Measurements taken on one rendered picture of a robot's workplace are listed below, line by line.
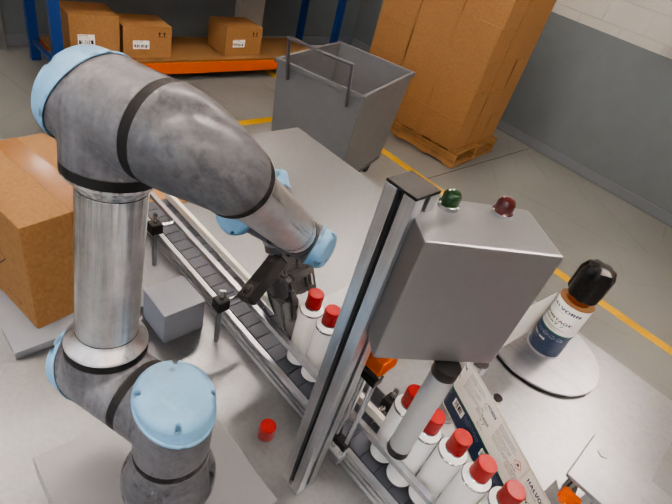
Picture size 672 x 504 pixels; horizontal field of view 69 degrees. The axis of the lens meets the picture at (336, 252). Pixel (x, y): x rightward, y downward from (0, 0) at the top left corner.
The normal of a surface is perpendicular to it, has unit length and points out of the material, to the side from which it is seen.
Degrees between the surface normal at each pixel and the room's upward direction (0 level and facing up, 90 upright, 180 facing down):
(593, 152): 90
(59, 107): 78
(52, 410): 0
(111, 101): 49
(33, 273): 90
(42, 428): 0
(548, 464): 0
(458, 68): 90
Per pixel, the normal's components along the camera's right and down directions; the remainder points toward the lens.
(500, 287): 0.13, 0.64
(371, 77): -0.46, 0.40
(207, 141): 0.57, 0.05
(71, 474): 0.24, -0.79
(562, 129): -0.73, 0.27
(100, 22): 0.61, 0.60
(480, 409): -0.93, 0.01
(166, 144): 0.15, 0.26
